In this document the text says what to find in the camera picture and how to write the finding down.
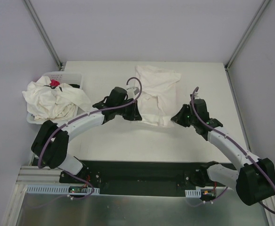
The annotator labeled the white t-shirt pile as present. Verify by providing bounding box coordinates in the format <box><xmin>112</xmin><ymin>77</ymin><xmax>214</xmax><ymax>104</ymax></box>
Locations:
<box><xmin>22</xmin><ymin>75</ymin><xmax>91</xmax><ymax>121</ymax></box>

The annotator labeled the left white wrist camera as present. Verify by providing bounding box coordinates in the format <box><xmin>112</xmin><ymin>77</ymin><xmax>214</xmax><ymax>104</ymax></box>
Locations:
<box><xmin>126</xmin><ymin>87</ymin><xmax>140</xmax><ymax>99</ymax></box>

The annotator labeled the right white cable duct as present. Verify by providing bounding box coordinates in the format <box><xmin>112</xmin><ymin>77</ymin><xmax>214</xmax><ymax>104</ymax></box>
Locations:
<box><xmin>185</xmin><ymin>189</ymin><xmax>202</xmax><ymax>198</ymax></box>

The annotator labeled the purple cable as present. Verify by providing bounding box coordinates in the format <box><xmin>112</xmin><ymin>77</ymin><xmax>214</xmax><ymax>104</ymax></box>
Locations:
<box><xmin>37</xmin><ymin>77</ymin><xmax>143</xmax><ymax>170</ymax></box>
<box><xmin>190</xmin><ymin>86</ymin><xmax>275</xmax><ymax>215</ymax></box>

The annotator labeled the right aluminium frame post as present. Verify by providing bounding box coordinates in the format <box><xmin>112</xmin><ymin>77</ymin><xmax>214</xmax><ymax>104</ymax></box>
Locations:
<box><xmin>225</xmin><ymin>0</ymin><xmax>272</xmax><ymax>71</ymax></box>

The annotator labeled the white red-print t-shirt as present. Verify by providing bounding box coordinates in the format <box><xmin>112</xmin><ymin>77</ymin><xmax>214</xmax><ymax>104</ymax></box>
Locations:
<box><xmin>135</xmin><ymin>65</ymin><xmax>181</xmax><ymax>128</ymax></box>

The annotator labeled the aluminium front rail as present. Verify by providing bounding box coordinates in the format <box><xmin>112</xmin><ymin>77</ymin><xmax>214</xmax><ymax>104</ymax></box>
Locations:
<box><xmin>16</xmin><ymin>166</ymin><xmax>62</xmax><ymax>184</ymax></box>

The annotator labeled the aluminium frame post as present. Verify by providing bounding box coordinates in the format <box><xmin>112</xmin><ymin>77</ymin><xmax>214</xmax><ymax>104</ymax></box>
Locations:
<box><xmin>225</xmin><ymin>0</ymin><xmax>272</xmax><ymax>71</ymax></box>
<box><xmin>22</xmin><ymin>0</ymin><xmax>63</xmax><ymax>70</ymax></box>

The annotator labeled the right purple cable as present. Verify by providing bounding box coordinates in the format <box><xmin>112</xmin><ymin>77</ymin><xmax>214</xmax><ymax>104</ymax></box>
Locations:
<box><xmin>190</xmin><ymin>86</ymin><xmax>275</xmax><ymax>215</ymax></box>

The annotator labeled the white plastic laundry basket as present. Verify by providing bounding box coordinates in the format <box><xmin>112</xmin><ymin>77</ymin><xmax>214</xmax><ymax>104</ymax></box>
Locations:
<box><xmin>26</xmin><ymin>71</ymin><xmax>83</xmax><ymax>125</ymax></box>

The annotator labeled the white cable duct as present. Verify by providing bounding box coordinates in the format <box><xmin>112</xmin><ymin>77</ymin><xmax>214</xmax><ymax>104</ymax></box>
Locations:
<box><xmin>185</xmin><ymin>189</ymin><xmax>202</xmax><ymax>198</ymax></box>
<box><xmin>26</xmin><ymin>185</ymin><xmax>100</xmax><ymax>195</ymax></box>

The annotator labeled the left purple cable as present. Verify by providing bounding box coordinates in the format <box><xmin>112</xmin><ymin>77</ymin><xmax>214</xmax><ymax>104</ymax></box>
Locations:
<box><xmin>37</xmin><ymin>77</ymin><xmax>143</xmax><ymax>170</ymax></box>

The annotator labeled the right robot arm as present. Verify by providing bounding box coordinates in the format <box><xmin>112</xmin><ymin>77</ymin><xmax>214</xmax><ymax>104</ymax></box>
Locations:
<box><xmin>171</xmin><ymin>99</ymin><xmax>275</xmax><ymax>206</ymax></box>

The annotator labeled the left white cable duct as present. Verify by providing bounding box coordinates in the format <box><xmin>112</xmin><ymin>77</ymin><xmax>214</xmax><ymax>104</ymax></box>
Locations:
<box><xmin>26</xmin><ymin>185</ymin><xmax>100</xmax><ymax>195</ymax></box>

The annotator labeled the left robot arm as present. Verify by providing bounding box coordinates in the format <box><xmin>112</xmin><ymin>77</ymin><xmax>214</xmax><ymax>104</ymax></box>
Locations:
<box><xmin>31</xmin><ymin>87</ymin><xmax>142</xmax><ymax>183</ymax></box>

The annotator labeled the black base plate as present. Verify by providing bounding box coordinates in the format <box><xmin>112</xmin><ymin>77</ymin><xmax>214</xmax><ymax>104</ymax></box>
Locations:
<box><xmin>58</xmin><ymin>160</ymin><xmax>225</xmax><ymax>197</ymax></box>

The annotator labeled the pink t-shirt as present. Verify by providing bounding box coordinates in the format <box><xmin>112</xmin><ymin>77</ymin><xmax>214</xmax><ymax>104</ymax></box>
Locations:
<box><xmin>50</xmin><ymin>80</ymin><xmax>60</xmax><ymax>87</ymax></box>

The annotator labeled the left aluminium frame post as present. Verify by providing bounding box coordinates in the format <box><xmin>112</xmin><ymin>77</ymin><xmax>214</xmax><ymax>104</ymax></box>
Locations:
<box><xmin>22</xmin><ymin>0</ymin><xmax>63</xmax><ymax>70</ymax></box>

